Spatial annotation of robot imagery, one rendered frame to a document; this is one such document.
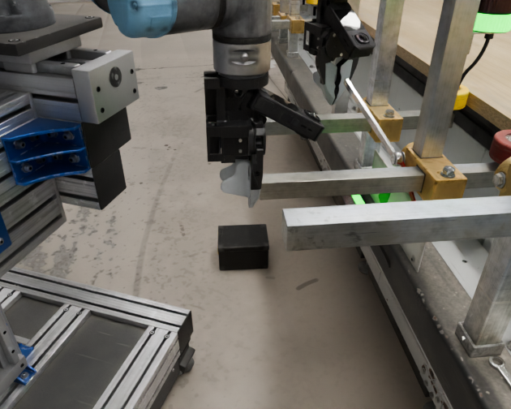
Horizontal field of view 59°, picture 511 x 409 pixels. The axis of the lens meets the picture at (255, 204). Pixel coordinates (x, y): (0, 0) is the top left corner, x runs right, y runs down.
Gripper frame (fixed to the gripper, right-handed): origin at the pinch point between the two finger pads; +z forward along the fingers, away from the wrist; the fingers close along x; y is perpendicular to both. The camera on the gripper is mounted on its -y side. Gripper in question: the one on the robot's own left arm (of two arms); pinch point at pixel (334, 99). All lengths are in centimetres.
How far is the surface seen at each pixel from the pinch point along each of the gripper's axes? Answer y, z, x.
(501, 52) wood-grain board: 8, -1, -57
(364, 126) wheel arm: -3.9, 5.2, -5.4
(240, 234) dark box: 62, 77, -6
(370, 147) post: -1.5, 11.9, -9.8
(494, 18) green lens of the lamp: -27.4, -19.4, -4.9
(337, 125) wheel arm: -2.0, 4.7, -0.1
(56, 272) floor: 86, 89, 64
